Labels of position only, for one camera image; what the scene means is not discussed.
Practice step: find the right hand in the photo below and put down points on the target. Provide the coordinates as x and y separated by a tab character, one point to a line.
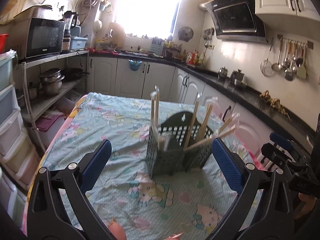
306	205

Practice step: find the black microwave oven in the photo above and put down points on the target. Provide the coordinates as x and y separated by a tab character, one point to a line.
36	37

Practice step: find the black range hood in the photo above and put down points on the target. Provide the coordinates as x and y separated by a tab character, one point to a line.
235	20

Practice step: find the hanging strainer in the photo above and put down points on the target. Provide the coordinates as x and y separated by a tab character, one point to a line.
265	66

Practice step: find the blue hanging bin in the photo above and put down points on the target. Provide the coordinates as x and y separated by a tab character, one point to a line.
134	65

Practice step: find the white base cabinets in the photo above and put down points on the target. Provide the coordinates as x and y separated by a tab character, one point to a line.
114	76

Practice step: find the steel kettle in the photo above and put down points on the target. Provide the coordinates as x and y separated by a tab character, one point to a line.
222	73

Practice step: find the wall exhaust fan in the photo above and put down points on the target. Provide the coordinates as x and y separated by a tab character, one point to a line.
185	34

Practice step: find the knife block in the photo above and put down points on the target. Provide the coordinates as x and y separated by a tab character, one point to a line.
157	46

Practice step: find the dried ginger pile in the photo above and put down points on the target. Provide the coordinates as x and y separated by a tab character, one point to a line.
274	103

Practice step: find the blue plastic box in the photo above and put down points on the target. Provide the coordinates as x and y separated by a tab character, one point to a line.
77	41

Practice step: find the metal shelf rack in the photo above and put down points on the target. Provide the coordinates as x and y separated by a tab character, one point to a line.
34	109

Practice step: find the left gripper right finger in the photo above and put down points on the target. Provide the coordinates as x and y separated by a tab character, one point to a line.
263	206

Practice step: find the black blender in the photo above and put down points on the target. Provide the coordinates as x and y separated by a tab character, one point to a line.
70	19

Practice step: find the hanging spatula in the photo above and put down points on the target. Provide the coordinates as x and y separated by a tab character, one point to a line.
301	72

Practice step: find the plastic drawer tower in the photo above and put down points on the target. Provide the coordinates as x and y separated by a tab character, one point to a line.
18	154

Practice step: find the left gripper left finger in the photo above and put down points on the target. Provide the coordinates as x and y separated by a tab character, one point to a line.
47	217

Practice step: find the dark teapot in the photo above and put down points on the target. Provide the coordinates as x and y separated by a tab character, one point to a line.
236	75

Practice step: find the steel pots stack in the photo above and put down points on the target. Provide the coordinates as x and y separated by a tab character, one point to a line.
51	81

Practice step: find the left hand painted nails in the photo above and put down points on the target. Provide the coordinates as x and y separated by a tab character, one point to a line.
119	232

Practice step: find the condiment bottles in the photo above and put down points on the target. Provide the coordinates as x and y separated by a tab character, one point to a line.
195	59

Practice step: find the red plastic basin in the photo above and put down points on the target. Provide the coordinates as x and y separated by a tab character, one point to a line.
3	39

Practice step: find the wooden cutting board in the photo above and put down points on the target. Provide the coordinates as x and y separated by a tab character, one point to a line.
117	34

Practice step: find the green plastic utensil basket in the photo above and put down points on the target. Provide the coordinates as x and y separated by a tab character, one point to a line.
175	159

